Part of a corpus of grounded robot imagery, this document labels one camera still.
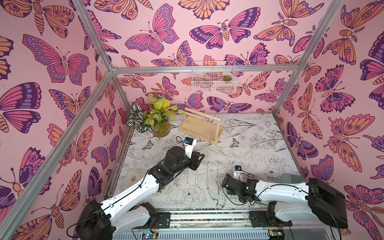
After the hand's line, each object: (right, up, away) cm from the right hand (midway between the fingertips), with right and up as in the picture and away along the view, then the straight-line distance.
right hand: (230, 185), depth 85 cm
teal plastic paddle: (+34, +3, +2) cm, 34 cm away
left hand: (-16, +20, -10) cm, 27 cm away
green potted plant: (-44, +39, +6) cm, 59 cm away
